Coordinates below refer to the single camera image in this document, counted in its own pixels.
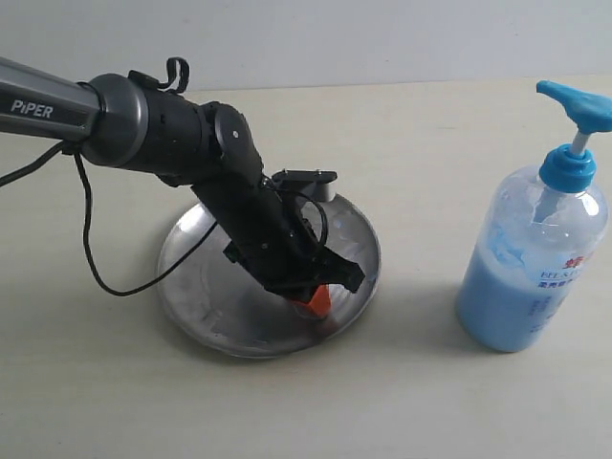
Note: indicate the left grey black robot arm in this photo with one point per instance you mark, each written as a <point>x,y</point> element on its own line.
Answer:
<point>139,123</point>

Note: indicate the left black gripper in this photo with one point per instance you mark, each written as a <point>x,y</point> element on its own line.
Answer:
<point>279,237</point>

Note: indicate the round stainless steel plate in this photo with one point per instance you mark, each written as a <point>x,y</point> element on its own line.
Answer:
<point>223,308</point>

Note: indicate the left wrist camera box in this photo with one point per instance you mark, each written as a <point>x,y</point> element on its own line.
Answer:
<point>316,184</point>

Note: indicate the blue pump lotion bottle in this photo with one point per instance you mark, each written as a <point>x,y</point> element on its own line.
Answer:
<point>543,224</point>

